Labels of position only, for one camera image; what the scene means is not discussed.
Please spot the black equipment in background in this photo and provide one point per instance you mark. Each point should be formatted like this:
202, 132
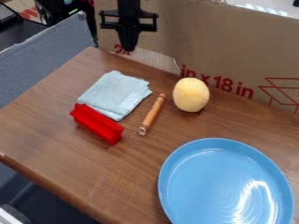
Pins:
57, 10

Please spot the light blue cloth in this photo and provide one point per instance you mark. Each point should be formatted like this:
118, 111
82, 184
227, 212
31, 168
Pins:
115, 94

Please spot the yellow potato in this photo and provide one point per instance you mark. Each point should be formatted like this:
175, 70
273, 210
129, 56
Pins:
190, 94

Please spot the red plastic block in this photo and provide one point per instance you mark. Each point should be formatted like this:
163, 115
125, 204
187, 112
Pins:
98, 123

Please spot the blue round plate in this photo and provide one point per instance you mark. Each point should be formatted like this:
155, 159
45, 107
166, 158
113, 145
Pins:
218, 181

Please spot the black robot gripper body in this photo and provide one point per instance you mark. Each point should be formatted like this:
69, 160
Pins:
129, 16

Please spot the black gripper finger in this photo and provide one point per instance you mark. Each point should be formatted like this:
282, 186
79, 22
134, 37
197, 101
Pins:
122, 34
133, 38

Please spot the grey fabric panel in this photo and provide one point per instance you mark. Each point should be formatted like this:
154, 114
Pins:
30, 61

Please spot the brown cardboard box wall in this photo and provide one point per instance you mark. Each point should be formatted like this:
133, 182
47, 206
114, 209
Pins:
241, 50

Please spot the orange crayon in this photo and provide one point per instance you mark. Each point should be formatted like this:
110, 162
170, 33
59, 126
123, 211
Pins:
151, 115

